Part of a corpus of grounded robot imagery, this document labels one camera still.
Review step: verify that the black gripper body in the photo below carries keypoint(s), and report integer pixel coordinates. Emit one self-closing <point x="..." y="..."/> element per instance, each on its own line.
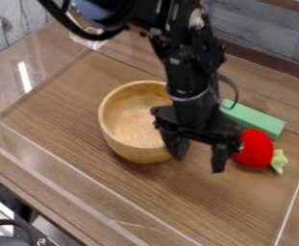
<point x="195" y="117"/>

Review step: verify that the green rectangular block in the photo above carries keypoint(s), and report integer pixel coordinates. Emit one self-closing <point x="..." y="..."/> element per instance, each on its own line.
<point x="252" y="119"/>

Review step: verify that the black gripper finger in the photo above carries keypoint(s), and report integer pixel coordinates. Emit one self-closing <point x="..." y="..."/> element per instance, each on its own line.
<point x="175" y="142"/>
<point x="221" y="153"/>

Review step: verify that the clear acrylic tray wall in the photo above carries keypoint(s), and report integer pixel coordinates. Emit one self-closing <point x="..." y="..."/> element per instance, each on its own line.
<point x="112" y="203"/>

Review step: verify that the red plush fruit green stem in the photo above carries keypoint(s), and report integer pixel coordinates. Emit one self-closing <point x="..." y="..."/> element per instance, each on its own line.
<point x="258" y="153"/>

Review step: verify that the black metal stand bracket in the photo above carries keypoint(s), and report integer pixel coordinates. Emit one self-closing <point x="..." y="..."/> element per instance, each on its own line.
<point x="22" y="234"/>

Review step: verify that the round wooden bowl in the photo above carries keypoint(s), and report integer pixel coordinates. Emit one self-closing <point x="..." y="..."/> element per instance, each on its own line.
<point x="127" y="123"/>

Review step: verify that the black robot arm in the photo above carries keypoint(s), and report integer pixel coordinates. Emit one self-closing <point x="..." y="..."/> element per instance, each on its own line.
<point x="177" y="28"/>

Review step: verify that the clear acrylic corner bracket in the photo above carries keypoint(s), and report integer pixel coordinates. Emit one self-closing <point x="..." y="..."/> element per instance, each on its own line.
<point x="91" y="44"/>

